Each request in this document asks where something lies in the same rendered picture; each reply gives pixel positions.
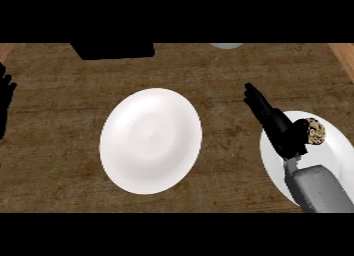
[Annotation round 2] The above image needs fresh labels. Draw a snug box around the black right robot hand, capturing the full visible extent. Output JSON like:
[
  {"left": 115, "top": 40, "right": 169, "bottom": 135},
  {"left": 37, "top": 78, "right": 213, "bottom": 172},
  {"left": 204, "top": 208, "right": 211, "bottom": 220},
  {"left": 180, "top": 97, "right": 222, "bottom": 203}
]
[{"left": 242, "top": 82, "right": 312, "bottom": 161}]

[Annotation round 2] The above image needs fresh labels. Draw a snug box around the tan frosted cupcake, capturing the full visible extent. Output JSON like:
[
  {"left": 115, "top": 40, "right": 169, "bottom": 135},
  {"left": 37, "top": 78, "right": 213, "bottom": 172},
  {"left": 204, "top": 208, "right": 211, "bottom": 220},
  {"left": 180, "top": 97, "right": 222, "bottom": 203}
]
[{"left": 303, "top": 117, "right": 328, "bottom": 146}]

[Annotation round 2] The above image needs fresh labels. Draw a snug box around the large white plate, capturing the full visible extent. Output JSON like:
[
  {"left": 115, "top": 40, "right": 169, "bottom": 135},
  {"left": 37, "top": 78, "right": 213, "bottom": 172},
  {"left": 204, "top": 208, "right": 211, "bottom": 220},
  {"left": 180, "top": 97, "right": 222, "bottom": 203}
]
[{"left": 99, "top": 87, "right": 204, "bottom": 196}]

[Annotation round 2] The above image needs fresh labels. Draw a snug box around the pale grey round object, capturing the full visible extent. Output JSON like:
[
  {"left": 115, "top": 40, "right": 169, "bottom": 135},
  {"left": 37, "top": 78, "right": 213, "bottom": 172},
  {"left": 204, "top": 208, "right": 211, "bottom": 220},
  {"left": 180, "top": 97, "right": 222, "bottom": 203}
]
[{"left": 208, "top": 42, "right": 245, "bottom": 50}]

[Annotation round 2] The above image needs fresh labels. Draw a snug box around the black box appliance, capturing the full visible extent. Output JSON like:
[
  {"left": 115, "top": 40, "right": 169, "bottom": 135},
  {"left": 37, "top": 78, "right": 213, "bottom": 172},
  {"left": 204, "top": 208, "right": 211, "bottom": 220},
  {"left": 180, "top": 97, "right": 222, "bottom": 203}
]
[{"left": 70, "top": 42, "right": 157, "bottom": 61}]

